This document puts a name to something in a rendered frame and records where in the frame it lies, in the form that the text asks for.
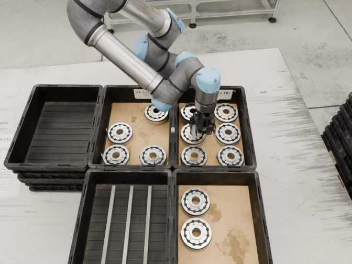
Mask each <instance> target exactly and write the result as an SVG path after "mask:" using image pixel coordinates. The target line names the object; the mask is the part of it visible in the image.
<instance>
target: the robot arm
mask: <svg viewBox="0 0 352 264"><path fill-rule="evenodd" d="M106 12H108V13H111V14H115V13H120V14H121V15H123V16H125V17H127V18H129V19H130V20H132V21H134V22H136V23H138V24H139V25H141V26H143V27H145V28H147V29H148V33H147V35H145V34H142V35H141V36H139V37H138V39H137V40H136V42H135V45H134V48H133V52H132V51H131V50H130V49H129V48H128V47H127V46H125V45H124V44H123V43H122V42H121V41H120V40H118V39H117V38H116V37H115V36H114V35H112V34H111V33H110V32H109V31H108V30H107V28H106V25H105V24H104V23H103V22H102V21H101V19H102V18H103V16H104V15H105V13H106ZM67 16H68V20H69V22H70V25H71V27H72V29H73V31H74V32H75V34H76V35H77V37H78V38H79V39H80V40H81V41H82V42H83V43H84V44H85V45H87V46H88V47H89V48H90V47H93V48H95V49H96V50H97V51H98V52H100V53H101V54H102V55H103V56H104V57H106V58H107V59H108V60H109V61H110V62H112V63H113V64H114V65H116V66H117V67H118V68H119V69H120V70H122V71H123V72H124V73H125V74H126V75H127V76H129V77H130V78H131V79H132V80H134V81H135V82H136V83H137V84H138V85H140V86H141V87H142V88H143V89H144V90H145V91H147V92H148V93H149V94H150V95H152V99H151V102H152V104H153V105H154V106H155V108H156V109H158V110H159V111H161V112H167V111H168V110H169V109H170V108H171V107H172V106H173V105H175V103H176V102H177V101H178V99H179V98H180V97H181V96H182V95H183V94H184V92H186V90H187V89H188V88H189V87H190V86H193V87H194V89H195V90H196V95H195V96H194V102H195V110H196V112H195V113H193V116H191V118H190V120H189V127H190V131H191V134H192V135H193V138H194V140H195V139H196V137H197V132H198V133H199V134H200V133H202V134H206V136H208V135H210V136H211V138H212V132H213V134H215V129H216V125H215V118H214V114H213V113H214V112H215V108H216V103H217V101H218V100H219V99H218V93H219V88H220V86H221V74H220V72H219V71H218V70H217V69H214V68H212V67H205V66H204V65H203V64H202V63H201V62H200V61H199V59H198V58H197V57H196V56H195V55H194V54H193V53H191V52H189V51H185V52H182V53H180V54H175V53H171V52H169V51H168V49H169V48H170V47H171V46H172V44H173V43H174V42H175V41H176V39H177V38H178V36H179V35H180V34H182V31H183V30H184V29H185V25H184V23H183V22H182V21H181V20H180V19H179V18H178V17H177V16H176V15H175V14H174V13H173V12H172V11H171V10H170V9H169V8H166V9H165V10H163V9H159V10H157V9H155V8H154V7H153V6H151V5H150V4H148V3H147V2H145V1H144V0H68V1H67ZM214 128H215V129H214Z"/></svg>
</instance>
